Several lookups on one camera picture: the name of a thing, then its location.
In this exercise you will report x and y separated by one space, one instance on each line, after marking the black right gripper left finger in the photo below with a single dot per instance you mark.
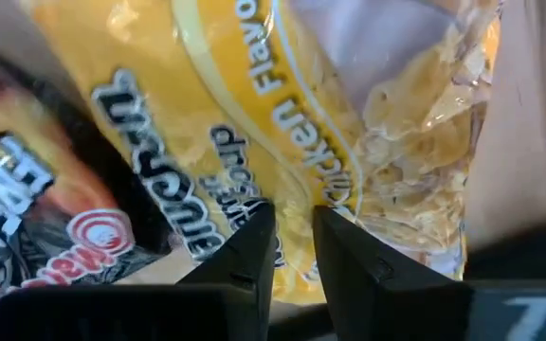
249 256

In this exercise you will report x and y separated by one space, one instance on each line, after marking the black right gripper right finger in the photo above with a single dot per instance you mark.
372 284

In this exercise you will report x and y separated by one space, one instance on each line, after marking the yellow Maruchan chicken ramen pack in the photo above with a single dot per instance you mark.
197 95

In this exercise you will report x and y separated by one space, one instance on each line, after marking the black Fire Noodle pack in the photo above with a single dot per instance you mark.
7 189

